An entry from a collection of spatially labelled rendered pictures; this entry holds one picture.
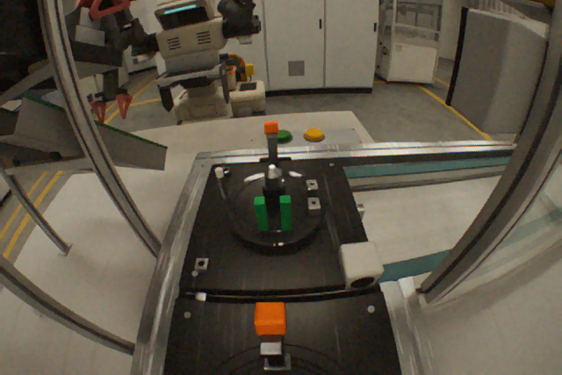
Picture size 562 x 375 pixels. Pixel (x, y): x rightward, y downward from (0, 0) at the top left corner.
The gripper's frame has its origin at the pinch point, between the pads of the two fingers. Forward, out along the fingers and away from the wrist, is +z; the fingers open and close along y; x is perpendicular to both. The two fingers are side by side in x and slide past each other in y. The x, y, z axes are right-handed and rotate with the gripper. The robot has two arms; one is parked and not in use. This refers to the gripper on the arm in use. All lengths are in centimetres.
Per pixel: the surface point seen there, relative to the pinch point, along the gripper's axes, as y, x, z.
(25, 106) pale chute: 4.6, -0.9, 18.0
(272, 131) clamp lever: 27.5, 18.6, 10.1
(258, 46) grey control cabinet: -9, 179, -233
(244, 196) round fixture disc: 23.4, 22.6, 18.3
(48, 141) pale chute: 4.8, 3.7, 19.4
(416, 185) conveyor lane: 57, 33, 14
